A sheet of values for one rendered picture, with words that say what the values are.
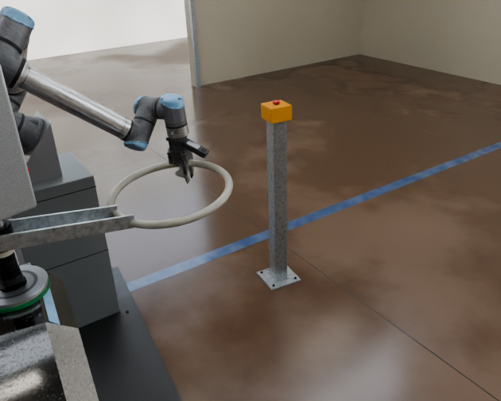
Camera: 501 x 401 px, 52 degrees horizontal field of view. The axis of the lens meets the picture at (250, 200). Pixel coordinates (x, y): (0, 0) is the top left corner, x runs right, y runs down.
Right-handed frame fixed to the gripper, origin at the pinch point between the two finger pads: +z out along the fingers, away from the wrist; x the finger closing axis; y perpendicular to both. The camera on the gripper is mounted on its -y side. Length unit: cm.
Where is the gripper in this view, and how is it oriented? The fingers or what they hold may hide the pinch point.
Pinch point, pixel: (191, 177)
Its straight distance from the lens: 223.4
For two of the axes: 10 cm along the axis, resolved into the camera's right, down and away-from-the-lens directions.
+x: -2.2, 5.1, -8.3
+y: -9.7, -0.3, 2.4
